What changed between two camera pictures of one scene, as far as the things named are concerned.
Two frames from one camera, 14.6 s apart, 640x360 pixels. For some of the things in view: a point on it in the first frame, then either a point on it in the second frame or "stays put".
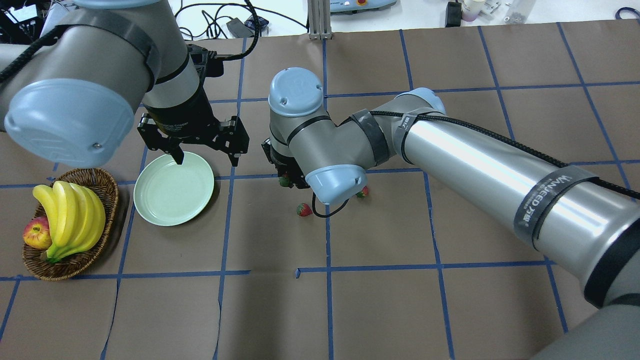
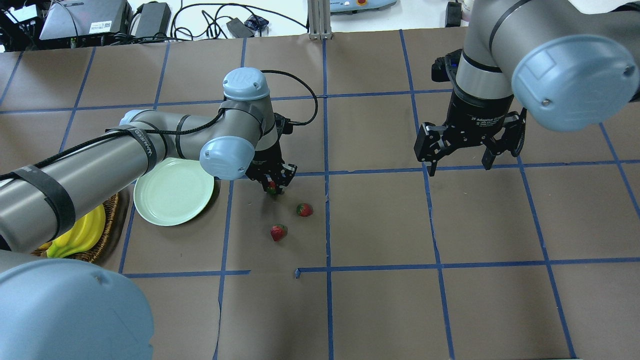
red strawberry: (303, 209) stays put
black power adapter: (239, 29) stays put
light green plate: (166, 193) stays put
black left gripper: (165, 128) -> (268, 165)
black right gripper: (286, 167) -> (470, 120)
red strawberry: (363, 193) -> (278, 231)
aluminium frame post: (319, 19) stays put
